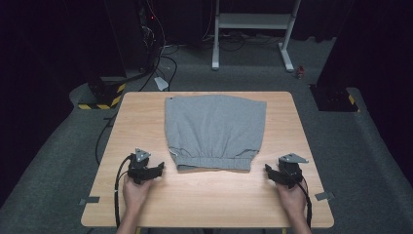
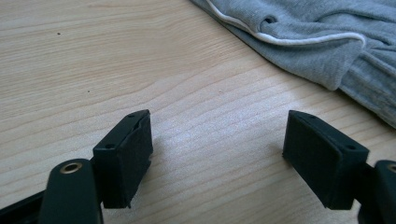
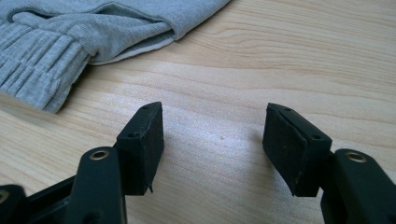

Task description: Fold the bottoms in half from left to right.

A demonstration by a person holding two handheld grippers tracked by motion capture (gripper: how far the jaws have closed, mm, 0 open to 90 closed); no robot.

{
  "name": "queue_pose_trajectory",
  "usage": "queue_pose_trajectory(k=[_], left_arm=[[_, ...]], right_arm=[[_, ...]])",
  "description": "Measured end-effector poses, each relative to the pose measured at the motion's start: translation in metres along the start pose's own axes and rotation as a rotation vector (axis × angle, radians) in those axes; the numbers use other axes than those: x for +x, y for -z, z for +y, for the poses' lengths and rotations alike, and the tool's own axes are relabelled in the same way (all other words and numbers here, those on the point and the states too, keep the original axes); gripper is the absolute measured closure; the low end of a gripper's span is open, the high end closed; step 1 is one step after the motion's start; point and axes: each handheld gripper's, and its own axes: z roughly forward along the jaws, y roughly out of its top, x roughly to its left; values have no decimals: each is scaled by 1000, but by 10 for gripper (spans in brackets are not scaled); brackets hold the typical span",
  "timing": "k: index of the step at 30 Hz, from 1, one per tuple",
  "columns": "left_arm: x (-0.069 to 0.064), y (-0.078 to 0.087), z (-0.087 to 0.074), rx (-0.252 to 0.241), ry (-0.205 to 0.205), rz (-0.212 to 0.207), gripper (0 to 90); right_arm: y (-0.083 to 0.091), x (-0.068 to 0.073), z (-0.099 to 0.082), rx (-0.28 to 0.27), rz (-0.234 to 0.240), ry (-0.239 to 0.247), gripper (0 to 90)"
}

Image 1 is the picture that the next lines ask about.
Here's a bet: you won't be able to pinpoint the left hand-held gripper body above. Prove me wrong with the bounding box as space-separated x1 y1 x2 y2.
127 147 158 185

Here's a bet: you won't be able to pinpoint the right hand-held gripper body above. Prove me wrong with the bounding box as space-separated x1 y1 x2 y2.
277 152 310 190

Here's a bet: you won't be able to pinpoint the grey shorts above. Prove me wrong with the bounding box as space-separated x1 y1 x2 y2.
163 94 268 174

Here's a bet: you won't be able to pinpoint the person's left hand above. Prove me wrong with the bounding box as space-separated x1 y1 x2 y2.
122 176 154 213

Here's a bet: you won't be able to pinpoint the person's right hand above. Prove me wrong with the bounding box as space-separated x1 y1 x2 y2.
275 179 308 218

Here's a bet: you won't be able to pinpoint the grey tape strip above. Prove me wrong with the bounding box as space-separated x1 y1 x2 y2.
79 195 101 207
314 191 336 202

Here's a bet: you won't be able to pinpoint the black yellow striped stand base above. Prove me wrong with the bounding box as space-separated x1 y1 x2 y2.
77 75 128 111

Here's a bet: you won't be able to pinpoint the black stand base yellow mark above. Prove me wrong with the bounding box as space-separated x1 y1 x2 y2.
309 84 361 113

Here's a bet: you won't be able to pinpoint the white metal stand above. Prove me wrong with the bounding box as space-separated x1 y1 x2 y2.
210 0 302 73

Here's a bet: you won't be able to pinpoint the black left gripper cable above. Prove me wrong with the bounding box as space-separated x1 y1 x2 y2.
113 154 134 229

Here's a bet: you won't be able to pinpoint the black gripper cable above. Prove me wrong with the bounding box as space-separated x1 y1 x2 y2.
113 154 134 229
293 176 314 229

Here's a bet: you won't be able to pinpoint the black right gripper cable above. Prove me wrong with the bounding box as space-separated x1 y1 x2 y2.
293 176 314 229

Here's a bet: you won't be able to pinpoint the black floor cable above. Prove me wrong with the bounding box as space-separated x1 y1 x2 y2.
94 111 119 166

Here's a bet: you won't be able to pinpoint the bundle of hanging cables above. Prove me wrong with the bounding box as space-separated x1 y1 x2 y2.
137 0 180 93

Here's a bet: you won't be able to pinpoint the black cables under stand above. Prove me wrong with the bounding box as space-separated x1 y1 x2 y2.
202 29 284 53

